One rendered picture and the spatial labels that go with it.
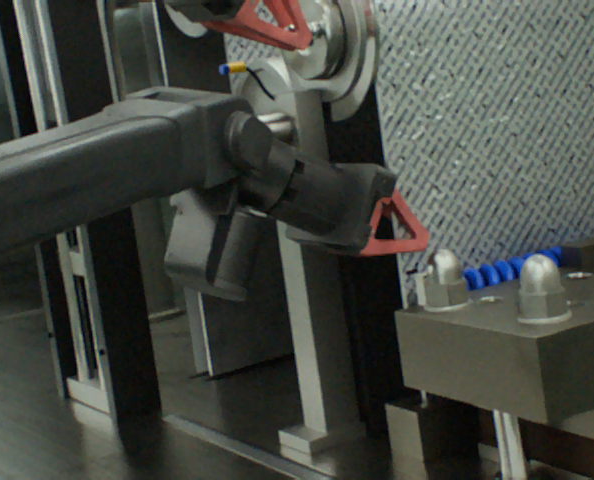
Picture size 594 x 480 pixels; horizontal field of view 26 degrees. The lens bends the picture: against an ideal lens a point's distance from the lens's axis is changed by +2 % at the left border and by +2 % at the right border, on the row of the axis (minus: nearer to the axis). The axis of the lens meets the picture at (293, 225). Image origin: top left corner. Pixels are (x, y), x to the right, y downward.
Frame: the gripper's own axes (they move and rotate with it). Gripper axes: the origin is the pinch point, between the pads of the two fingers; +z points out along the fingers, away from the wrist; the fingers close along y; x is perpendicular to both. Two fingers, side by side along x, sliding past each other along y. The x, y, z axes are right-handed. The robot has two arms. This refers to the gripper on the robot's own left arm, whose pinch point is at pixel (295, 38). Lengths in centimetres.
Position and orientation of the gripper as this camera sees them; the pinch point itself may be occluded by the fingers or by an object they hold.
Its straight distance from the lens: 103.4
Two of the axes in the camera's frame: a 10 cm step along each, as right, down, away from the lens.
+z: 6.9, 5.4, 4.9
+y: 5.3, 0.8, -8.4
